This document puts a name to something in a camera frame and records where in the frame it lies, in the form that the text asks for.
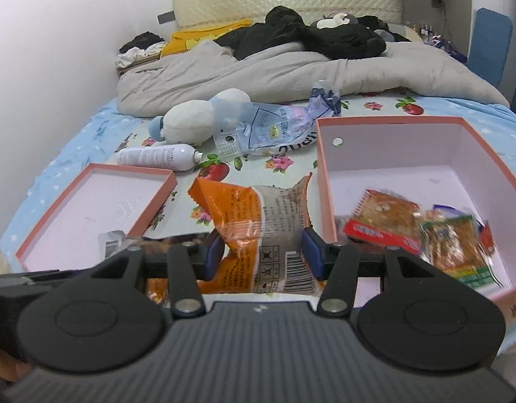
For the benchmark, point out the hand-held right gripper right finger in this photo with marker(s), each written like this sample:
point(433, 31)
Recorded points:
point(311, 256)

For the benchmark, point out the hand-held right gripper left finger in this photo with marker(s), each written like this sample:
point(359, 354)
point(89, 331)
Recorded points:
point(215, 260)

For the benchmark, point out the orange clear snack packet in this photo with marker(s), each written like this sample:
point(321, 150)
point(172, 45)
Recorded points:
point(258, 218)

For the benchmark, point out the red label tofu snack packet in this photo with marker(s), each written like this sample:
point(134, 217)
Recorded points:
point(383, 214)

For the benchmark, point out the deep pink box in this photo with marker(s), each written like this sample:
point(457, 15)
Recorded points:
point(409, 155)

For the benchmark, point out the blue white snack packet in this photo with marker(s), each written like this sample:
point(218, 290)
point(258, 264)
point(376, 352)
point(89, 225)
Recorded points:
point(444, 210)

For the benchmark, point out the green label snack packet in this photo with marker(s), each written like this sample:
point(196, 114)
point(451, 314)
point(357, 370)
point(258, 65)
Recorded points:
point(455, 247)

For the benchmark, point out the person's left hand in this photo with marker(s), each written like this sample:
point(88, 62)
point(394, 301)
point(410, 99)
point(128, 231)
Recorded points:
point(6, 365)

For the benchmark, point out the white spray bottle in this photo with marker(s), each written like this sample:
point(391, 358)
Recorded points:
point(157, 156)

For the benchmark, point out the shallow pink box lid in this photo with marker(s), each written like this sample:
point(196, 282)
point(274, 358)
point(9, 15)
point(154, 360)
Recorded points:
point(98, 201)

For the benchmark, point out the clear printed plastic bag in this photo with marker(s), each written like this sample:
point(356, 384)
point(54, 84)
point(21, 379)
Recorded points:
point(266, 126)

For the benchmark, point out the white blue plush toy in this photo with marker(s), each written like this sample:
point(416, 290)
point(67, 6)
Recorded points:
point(186, 124)

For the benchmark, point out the blue star bedsheet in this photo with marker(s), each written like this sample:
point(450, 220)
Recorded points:
point(73, 134)

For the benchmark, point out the grey duvet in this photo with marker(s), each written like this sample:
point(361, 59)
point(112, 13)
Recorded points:
point(283, 75)

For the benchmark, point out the cardboard box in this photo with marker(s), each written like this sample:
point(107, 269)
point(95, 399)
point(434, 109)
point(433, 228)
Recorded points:
point(127, 70)

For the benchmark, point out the white folded garment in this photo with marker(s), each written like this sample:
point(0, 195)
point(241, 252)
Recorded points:
point(132, 56)

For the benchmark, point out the yellow pillow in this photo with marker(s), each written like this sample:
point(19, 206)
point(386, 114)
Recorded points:
point(186, 40)

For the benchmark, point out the black clothing pile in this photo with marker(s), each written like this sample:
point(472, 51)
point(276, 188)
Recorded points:
point(283, 29)

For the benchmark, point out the black folded garment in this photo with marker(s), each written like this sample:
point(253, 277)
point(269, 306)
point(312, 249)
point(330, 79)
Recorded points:
point(142, 41)

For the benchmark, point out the cluttered side table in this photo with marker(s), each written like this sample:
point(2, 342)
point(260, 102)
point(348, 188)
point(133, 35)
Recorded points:
point(430, 33)

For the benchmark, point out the blue chair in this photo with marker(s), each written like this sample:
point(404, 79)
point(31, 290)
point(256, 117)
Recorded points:
point(488, 42)

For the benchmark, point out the grey wall plate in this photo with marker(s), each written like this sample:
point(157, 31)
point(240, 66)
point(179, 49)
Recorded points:
point(166, 17)

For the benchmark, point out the black wall socket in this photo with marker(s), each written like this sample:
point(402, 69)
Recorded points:
point(438, 2)

